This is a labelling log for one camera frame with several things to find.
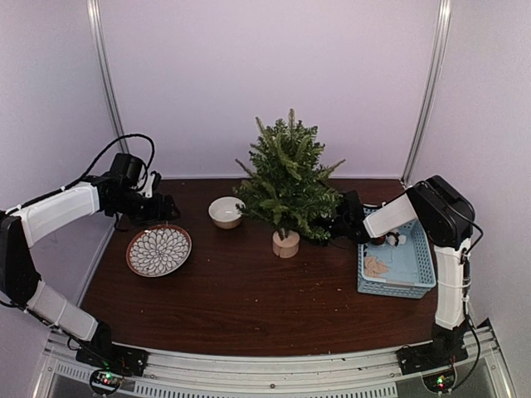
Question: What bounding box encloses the beige bow ornament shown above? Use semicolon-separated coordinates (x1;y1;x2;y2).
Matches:
363;256;390;278

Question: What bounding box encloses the aluminium corner post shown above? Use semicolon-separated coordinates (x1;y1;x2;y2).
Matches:
86;0;124;137
400;0;452;187

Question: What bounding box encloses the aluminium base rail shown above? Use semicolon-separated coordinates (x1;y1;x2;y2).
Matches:
35;318;515;398

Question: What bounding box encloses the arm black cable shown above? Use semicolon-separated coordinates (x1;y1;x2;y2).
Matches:
80;133;157;182
451;219;485;391

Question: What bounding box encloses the red bauble ornament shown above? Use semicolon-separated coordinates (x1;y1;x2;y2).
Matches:
371;236;387;245

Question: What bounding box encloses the right aluminium corner post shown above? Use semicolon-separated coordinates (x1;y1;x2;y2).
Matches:
400;0;452;187

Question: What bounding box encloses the left aluminium corner post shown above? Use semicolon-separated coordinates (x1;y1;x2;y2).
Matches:
86;0;124;137

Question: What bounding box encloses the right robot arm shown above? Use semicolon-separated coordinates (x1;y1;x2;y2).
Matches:
325;175;479;366

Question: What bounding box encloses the patterned ceramic plate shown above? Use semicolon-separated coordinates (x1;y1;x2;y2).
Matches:
125;225;192;278

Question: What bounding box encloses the small green christmas tree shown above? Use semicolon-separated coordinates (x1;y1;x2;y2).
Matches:
234;109;345;259

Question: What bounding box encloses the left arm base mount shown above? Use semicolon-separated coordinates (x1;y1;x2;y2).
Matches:
74;322;149;376

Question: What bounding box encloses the white ceramic bowl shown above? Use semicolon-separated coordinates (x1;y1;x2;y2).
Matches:
208;197;243;230

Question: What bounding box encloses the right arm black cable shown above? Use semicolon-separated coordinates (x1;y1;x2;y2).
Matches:
451;219;485;391

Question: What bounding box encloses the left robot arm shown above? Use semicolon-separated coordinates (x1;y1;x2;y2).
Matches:
1;153;180;368

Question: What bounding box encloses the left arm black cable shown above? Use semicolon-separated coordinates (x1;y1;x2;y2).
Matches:
80;133;157;182

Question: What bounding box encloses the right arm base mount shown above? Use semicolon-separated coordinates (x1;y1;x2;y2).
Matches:
396;331;469;375

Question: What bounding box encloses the light blue plastic basket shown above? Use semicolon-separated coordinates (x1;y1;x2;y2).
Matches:
358;220;436;299

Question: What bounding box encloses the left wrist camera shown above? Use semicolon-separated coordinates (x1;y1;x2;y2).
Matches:
139;171;162;198

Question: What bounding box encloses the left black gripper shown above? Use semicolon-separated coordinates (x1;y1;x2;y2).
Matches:
110;189;181;228

